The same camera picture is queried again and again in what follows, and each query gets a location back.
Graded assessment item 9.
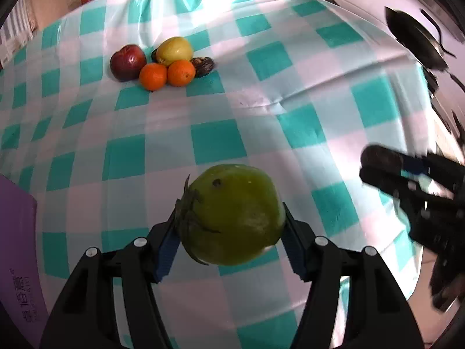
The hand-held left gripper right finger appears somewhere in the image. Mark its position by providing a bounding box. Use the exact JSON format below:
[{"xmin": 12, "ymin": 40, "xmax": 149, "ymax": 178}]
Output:
[{"xmin": 281, "ymin": 204, "xmax": 424, "ymax": 349}]

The yellow-green pear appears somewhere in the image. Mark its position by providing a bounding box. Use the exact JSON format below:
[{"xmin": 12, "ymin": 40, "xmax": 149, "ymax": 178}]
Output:
[{"xmin": 156, "ymin": 37, "xmax": 193, "ymax": 67}]

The dark brown dried fruit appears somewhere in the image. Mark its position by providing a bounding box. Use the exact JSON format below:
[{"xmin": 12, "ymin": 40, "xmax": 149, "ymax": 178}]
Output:
[{"xmin": 191, "ymin": 57, "xmax": 216, "ymax": 78}]

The teal white checkered tablecloth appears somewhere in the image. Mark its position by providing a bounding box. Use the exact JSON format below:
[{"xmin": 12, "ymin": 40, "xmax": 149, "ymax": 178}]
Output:
[{"xmin": 0, "ymin": 0, "xmax": 442, "ymax": 349}]

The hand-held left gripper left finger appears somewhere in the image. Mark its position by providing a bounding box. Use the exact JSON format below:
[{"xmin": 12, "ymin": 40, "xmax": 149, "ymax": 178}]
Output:
[{"xmin": 39, "ymin": 206, "xmax": 181, "ymax": 349}]

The red apple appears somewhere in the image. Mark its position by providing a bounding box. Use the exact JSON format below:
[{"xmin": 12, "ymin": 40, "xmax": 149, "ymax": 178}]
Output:
[{"xmin": 110, "ymin": 44, "xmax": 148, "ymax": 81}]

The purple box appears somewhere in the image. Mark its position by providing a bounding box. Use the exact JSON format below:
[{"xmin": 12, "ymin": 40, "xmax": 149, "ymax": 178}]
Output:
[{"xmin": 0, "ymin": 174, "xmax": 50, "ymax": 349}]

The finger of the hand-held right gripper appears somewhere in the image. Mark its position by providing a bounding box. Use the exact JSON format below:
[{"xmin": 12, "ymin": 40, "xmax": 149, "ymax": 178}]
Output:
[
  {"xmin": 359, "ymin": 166, "xmax": 455, "ymax": 206},
  {"xmin": 361, "ymin": 145, "xmax": 431, "ymax": 176}
]

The black pan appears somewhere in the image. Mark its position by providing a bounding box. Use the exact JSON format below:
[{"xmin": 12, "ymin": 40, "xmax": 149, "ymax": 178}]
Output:
[{"xmin": 384, "ymin": 6, "xmax": 457, "ymax": 72}]

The orange tangerine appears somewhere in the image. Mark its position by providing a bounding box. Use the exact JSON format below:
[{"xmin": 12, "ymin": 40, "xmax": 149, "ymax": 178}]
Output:
[
  {"xmin": 167, "ymin": 59, "xmax": 196, "ymax": 88},
  {"xmin": 139, "ymin": 63, "xmax": 168, "ymax": 91}
]

